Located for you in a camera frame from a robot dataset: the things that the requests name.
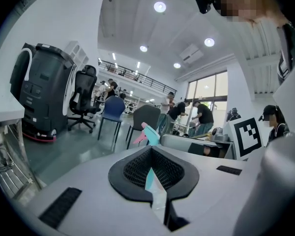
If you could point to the black mesh office chair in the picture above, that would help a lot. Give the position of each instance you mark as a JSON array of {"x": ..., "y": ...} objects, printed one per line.
[{"x": 84, "y": 82}]

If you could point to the large glass window wall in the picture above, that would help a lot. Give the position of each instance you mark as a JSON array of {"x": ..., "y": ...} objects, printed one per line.
[{"x": 206, "y": 87}]

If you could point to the round ceiling light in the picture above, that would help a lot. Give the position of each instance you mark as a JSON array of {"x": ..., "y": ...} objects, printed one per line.
[
  {"x": 209, "y": 42},
  {"x": 177, "y": 65},
  {"x": 159, "y": 7},
  {"x": 143, "y": 48}
]

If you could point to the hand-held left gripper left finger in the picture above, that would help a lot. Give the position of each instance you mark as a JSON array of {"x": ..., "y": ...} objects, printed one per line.
[{"x": 115, "y": 178}]

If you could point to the pink and teal plastic object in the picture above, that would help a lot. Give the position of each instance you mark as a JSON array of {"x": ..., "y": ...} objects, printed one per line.
[{"x": 152, "y": 135}]

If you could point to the ceiling air conditioner unit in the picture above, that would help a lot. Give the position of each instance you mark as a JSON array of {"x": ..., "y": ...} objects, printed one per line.
[{"x": 191, "y": 53}]

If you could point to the dark grey chair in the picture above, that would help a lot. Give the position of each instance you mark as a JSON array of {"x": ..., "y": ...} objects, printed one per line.
[{"x": 147, "y": 114}]

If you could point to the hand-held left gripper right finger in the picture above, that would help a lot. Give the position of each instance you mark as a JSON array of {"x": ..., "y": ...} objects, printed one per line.
[{"x": 190, "y": 178}]

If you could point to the black head-worn camera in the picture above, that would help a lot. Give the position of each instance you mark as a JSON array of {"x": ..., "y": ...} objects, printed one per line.
[{"x": 203, "y": 1}]

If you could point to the person's dark top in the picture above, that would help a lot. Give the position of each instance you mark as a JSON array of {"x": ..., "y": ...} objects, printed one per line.
[{"x": 288, "y": 48}]

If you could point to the white sink table steel frame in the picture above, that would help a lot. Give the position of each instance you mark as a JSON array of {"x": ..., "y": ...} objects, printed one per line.
[{"x": 5, "y": 107}]

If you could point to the black mezzanine railing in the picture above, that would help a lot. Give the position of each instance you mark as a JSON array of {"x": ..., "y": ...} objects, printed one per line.
[{"x": 142, "y": 80}]

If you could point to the black floor cleaning machine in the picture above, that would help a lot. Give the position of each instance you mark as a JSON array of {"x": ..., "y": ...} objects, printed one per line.
[{"x": 46, "y": 82}]

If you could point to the white curved faucet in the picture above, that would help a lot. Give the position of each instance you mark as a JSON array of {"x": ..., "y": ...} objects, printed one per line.
[{"x": 29, "y": 66}]

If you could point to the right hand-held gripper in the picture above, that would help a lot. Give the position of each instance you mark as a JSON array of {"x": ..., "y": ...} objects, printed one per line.
[{"x": 248, "y": 136}]

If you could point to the blue chair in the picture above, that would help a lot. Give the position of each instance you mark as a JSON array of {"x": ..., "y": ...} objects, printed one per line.
[{"x": 113, "y": 107}]

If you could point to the white wall cabinet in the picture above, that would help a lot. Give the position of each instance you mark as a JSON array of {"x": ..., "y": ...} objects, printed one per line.
[{"x": 78, "y": 54}]

